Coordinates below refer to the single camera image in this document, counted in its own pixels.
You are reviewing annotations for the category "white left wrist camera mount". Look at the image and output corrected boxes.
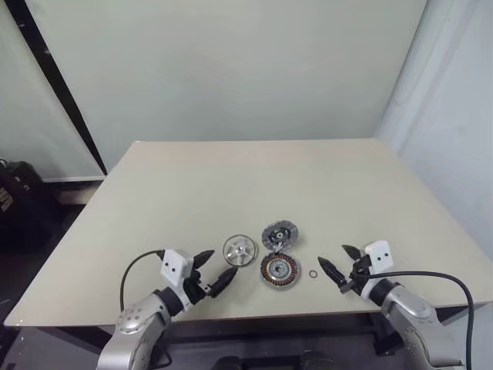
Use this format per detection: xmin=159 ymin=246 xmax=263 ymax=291
xmin=160 ymin=249 xmax=196 ymax=298

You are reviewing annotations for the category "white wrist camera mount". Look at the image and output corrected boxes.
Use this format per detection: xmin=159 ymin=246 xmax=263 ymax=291
xmin=160 ymin=249 xmax=196 ymax=298
xmin=361 ymin=240 xmax=394 ymax=305

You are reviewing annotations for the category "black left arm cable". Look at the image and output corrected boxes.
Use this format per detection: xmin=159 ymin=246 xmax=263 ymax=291
xmin=119 ymin=250 xmax=166 ymax=309

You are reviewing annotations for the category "dark grey motor rotor disc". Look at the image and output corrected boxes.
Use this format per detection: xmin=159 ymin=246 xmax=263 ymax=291
xmin=261 ymin=218 xmax=300 ymax=252

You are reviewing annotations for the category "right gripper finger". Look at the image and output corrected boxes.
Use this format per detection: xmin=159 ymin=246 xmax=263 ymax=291
xmin=340 ymin=243 xmax=363 ymax=264
xmin=317 ymin=256 xmax=346 ymax=289

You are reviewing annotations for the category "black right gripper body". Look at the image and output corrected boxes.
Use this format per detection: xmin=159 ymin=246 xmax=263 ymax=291
xmin=339 ymin=255 xmax=373 ymax=296

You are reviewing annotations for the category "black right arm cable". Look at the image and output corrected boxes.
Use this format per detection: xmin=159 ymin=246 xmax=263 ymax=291
xmin=369 ymin=271 xmax=475 ymax=370

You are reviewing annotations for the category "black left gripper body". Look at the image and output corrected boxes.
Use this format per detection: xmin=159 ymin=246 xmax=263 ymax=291
xmin=183 ymin=268 xmax=212 ymax=307

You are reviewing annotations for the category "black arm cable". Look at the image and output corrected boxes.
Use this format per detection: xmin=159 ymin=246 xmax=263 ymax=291
xmin=369 ymin=271 xmax=475 ymax=370
xmin=119 ymin=250 xmax=166 ymax=309

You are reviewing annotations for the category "silver spoked motor cover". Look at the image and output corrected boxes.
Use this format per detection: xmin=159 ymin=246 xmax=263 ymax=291
xmin=223 ymin=233 xmax=259 ymax=267

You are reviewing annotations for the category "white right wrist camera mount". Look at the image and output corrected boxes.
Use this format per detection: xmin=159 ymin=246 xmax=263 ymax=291
xmin=361 ymin=240 xmax=394 ymax=305

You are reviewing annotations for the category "black bag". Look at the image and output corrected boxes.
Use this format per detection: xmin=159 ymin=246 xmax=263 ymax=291
xmin=0 ymin=156 xmax=62 ymax=254

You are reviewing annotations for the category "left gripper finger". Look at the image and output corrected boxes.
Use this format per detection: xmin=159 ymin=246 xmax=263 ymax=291
xmin=193 ymin=249 xmax=216 ymax=270
xmin=209 ymin=267 xmax=240 ymax=299

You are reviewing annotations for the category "black diagonal wall strip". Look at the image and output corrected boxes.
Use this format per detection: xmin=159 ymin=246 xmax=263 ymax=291
xmin=7 ymin=0 xmax=108 ymax=177

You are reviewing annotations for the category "silver motor stator housing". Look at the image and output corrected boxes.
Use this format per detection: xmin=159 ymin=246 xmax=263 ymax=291
xmin=258 ymin=251 xmax=304 ymax=291

